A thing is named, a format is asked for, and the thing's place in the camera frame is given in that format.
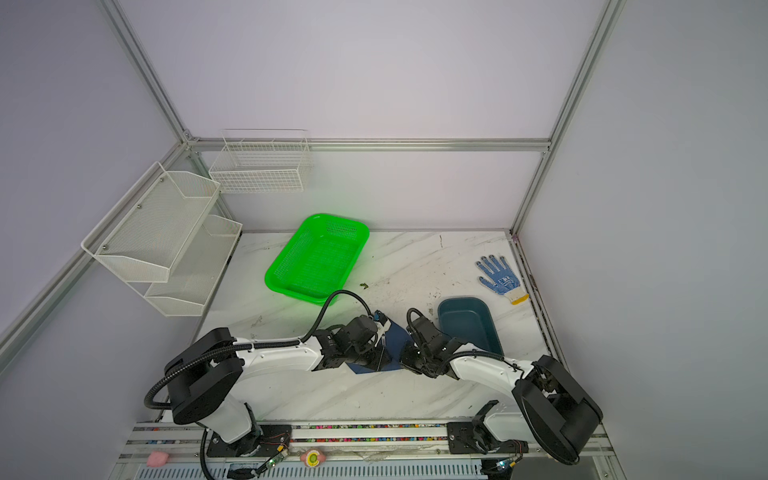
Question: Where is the dark blue paper napkin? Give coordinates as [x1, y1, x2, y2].
[347, 321, 411, 375]

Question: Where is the dark teal plastic tray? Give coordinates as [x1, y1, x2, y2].
[437, 296, 504, 355]

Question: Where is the green plastic perforated basket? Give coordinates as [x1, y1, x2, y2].
[264, 214, 370, 305]

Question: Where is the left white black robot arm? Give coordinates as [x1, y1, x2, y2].
[159, 317, 392, 445]

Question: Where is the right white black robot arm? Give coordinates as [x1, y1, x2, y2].
[400, 335, 603, 465]

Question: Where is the blue white work glove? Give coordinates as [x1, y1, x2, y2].
[475, 255, 529, 305]

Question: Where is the pink green round toy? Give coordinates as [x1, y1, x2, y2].
[300, 449, 327, 468]

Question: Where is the white mesh two-tier shelf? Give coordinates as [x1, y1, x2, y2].
[81, 162, 242, 317]

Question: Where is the pink toy figure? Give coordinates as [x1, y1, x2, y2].
[146, 451, 170, 468]

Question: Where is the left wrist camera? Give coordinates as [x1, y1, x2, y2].
[340, 311, 391, 351]

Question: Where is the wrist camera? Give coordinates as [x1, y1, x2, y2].
[340, 311, 391, 351]
[406, 308, 442, 346]

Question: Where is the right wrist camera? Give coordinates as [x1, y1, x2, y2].
[406, 308, 442, 346]

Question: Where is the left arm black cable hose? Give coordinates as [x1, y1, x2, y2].
[143, 289, 373, 480]

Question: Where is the white wire wall basket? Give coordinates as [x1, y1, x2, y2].
[209, 129, 313, 194]

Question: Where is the aluminium front rail frame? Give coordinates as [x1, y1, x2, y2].
[109, 419, 627, 479]

